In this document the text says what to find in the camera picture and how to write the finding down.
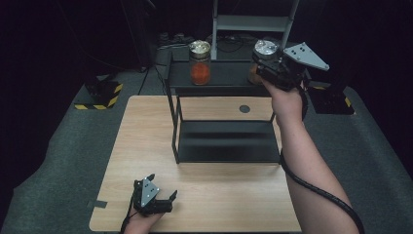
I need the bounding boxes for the bundle of floor cables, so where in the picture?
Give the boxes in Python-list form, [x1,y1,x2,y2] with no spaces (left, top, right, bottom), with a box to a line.
[158,31,261,54]

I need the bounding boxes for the grey tape strip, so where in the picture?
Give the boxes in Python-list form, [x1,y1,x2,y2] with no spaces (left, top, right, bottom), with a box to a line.
[87,199,108,210]

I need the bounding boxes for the gold lid jar orange contents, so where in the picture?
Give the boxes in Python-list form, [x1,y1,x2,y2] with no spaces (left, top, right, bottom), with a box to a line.
[188,39,212,87]

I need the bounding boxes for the white metal frame stand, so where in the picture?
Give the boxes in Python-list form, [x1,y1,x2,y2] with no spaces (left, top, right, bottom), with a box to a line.
[209,0,300,61]

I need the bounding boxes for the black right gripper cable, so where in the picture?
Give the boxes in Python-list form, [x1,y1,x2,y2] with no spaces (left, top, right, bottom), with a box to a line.
[280,81,365,234]

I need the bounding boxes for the black two-tier metal rack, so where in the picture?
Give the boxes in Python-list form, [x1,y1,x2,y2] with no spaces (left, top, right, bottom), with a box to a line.
[163,52,312,165]

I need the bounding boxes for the person's left hand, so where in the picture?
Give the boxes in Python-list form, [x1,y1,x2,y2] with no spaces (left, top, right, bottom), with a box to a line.
[124,211,164,234]

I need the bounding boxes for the person's right hand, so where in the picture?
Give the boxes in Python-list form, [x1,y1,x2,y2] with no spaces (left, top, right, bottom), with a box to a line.
[262,79,305,123]

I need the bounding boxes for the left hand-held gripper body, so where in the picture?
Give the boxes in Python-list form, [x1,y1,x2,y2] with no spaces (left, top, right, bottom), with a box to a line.
[131,177,173,217]

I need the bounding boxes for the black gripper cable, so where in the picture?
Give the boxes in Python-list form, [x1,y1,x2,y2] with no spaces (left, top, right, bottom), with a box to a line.
[280,81,365,234]
[119,194,136,234]

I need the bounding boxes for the black stand base striped edge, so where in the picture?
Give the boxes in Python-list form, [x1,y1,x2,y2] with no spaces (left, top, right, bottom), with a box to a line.
[74,75,125,111]
[307,82,356,116]

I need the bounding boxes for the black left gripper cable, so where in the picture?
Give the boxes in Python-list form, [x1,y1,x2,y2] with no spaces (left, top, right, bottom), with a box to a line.
[119,194,136,234]

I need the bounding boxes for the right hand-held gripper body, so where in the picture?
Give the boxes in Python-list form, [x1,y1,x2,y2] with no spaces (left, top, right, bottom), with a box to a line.
[269,42,330,92]

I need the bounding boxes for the silver lid glass jar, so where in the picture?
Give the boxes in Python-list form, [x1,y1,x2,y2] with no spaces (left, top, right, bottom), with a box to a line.
[247,39,281,86]

